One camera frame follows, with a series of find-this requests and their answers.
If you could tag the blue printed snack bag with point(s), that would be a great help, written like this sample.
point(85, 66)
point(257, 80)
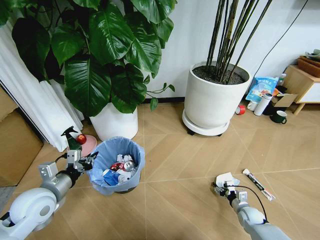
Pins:
point(261, 87)

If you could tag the large brown cardboard box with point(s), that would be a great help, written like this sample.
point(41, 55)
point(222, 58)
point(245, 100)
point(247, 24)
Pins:
point(15, 147)

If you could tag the large broad-leaf green plant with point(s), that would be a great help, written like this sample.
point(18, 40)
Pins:
point(100, 50)

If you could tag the tall white plant pot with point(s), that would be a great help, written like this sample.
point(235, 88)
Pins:
point(115, 125)

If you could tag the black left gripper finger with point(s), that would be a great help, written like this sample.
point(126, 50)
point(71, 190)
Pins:
point(88, 167)
point(91, 156)

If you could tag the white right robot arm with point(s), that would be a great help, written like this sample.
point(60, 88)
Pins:
point(252, 217)

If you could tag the wide white plant pot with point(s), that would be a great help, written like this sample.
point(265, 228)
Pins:
point(212, 100)

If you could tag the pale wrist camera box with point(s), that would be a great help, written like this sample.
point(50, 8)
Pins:
point(74, 158)

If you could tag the dark green mug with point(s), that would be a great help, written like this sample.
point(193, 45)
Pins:
point(278, 117)

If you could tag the crumpled white printed paper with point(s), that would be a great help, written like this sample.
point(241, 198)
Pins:
point(126, 176)

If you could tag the crumpled white paper ball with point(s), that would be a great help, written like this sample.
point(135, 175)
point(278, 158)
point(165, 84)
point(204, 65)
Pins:
point(124, 158)

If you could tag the wrapped disposable chopsticks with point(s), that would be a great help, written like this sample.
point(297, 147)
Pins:
point(258, 184)

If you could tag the red tape roll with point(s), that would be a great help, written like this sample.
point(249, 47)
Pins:
point(240, 110)

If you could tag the white tissue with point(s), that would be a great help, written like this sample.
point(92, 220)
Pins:
point(228, 177)

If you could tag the wooden cabinet with white door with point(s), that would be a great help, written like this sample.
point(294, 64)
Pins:
point(305, 87)

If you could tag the black baseboard strip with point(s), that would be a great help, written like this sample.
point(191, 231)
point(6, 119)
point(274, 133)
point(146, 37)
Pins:
point(167, 100)

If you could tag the pink round plate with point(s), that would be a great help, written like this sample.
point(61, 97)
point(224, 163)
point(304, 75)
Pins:
point(90, 146)

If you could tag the white thermos bottle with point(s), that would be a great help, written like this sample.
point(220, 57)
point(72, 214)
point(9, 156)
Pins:
point(263, 104)

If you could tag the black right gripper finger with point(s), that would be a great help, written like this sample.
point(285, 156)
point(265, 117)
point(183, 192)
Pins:
point(218, 190)
point(225, 186)

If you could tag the dark green spray bottle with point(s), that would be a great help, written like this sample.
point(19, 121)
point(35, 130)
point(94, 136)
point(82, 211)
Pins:
point(73, 142)

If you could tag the brown rectangular tray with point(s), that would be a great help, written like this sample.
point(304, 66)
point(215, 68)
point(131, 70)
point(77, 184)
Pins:
point(310, 65)

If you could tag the small clear bottle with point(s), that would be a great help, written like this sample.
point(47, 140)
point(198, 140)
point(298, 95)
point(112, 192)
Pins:
point(282, 80)

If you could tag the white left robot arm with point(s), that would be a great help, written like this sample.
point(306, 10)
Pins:
point(32, 202)

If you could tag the small open cardboard box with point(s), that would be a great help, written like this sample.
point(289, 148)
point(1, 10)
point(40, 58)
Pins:
point(285, 99)

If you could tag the grey-green bowl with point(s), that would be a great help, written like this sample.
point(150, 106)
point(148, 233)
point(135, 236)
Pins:
point(313, 53)

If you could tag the crumpled blue wrapper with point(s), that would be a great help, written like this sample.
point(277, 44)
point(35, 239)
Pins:
point(110, 178)

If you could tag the blue plastic bin liner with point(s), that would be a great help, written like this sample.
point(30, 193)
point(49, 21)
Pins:
point(100, 160)

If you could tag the thin-stemmed bamboo plant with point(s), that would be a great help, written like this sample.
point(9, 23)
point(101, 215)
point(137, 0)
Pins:
point(230, 37)

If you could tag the red and silver drink can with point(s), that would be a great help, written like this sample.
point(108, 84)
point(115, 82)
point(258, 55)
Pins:
point(125, 166)

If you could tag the red apple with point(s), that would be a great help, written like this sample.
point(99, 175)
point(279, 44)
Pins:
point(81, 138)

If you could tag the white wheeled pot saucer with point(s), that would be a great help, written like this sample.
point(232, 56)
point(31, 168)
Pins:
point(207, 130)

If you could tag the small white cup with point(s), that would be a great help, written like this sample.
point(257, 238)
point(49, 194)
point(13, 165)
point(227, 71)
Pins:
point(251, 105)

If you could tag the white pleated curtain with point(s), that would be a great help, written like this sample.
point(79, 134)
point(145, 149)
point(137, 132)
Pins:
point(37, 105)

